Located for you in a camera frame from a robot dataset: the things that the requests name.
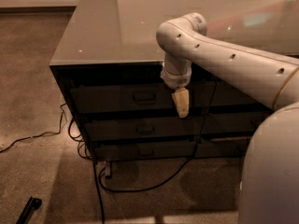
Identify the white robot base body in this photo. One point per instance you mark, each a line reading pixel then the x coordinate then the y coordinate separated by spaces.
pixel 269 189

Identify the black bar on floor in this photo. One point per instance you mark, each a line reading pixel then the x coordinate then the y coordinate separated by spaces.
pixel 32 205

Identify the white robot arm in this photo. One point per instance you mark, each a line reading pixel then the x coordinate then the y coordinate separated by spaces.
pixel 269 78

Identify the dark cabinet with glossy top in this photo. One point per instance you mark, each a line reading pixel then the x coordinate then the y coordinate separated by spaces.
pixel 113 42

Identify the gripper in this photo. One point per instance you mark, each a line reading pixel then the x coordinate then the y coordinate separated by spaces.
pixel 175 79

